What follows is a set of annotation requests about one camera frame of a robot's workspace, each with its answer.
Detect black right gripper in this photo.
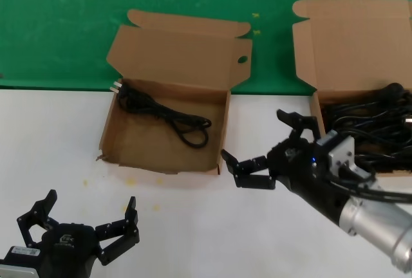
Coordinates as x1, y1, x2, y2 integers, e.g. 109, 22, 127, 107
221, 109, 330, 192

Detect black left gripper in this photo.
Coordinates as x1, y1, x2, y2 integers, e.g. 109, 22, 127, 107
16, 189, 141, 278

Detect black power cable with plug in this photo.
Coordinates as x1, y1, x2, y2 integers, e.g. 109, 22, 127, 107
110, 80, 213, 149

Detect cardboard box with holed flap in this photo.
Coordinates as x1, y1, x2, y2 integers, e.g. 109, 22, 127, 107
95, 8, 254, 176

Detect open cardboard box plain flap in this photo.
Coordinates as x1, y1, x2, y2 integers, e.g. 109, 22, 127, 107
292, 0, 412, 179

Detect green table mat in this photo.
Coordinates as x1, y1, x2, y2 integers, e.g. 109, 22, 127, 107
0, 0, 412, 96

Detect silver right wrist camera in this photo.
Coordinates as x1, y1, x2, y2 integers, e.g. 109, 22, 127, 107
316, 131, 377, 183

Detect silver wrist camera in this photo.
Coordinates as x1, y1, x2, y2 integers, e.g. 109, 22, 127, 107
0, 245, 42, 278
316, 131, 377, 183

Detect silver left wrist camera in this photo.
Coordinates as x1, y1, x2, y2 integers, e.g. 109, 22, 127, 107
0, 245, 42, 278

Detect black robot arm cables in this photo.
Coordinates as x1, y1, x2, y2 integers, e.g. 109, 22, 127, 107
324, 163, 412, 204

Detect black coiled power cable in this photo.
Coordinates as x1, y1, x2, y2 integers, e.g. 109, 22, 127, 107
353, 142, 412, 174
321, 81, 412, 145

